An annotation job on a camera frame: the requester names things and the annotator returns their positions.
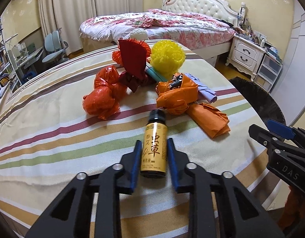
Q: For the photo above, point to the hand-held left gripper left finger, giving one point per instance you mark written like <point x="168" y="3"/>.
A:
<point x="135" y="164"/>

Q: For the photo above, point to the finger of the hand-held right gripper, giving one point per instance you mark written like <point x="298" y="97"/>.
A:
<point x="281" y="129"/>
<point x="261" y="135"/>

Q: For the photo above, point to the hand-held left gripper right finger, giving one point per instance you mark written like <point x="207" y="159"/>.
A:
<point x="172" y="164"/>

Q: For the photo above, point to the yellow label dark bottle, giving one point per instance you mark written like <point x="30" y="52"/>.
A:
<point x="153" y="148"/>

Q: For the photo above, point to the black lined trash bin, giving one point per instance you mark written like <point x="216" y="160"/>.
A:
<point x="256" y="99"/>

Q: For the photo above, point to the teal packet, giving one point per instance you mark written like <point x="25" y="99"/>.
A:
<point x="155" y="73"/>

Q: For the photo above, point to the yellow foam net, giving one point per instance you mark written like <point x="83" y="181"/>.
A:
<point x="167" y="54"/>

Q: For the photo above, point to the orange crumpled paper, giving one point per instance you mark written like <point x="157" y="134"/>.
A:
<point x="207" y="121"/>

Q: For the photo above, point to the plastic drawer unit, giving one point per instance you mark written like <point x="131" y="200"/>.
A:
<point x="267" y="72"/>

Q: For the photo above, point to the orange plastic bag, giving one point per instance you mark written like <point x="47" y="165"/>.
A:
<point x="172" y="96"/>

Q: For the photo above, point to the red plastic bag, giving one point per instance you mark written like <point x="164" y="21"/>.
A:
<point x="102" y="96"/>

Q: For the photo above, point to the white nightstand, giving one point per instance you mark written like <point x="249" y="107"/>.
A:
<point x="244" y="52"/>

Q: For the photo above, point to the dark red crumpled paper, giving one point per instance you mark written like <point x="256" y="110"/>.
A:
<point x="132" y="59"/>

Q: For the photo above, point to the orange foam net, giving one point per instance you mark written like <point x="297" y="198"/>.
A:
<point x="116" y="57"/>

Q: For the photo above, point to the white ball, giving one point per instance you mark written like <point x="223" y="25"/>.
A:
<point x="138" y="34"/>

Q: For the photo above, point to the floral quilt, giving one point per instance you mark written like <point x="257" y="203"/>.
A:
<point x="172" y="26"/>

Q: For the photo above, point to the white tufted bed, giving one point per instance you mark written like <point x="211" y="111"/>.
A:
<point x="207" y="5"/>

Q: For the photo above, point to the grey blue desk chair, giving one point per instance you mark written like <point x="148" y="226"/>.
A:
<point x="54" y="39"/>

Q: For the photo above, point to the grey study desk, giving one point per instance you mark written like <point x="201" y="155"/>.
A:
<point x="28" y="57"/>

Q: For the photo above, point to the white bookshelf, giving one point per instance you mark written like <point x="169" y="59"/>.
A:
<point x="1" y="64"/>

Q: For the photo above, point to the beige curtain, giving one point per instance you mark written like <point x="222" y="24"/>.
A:
<point x="68" y="5"/>

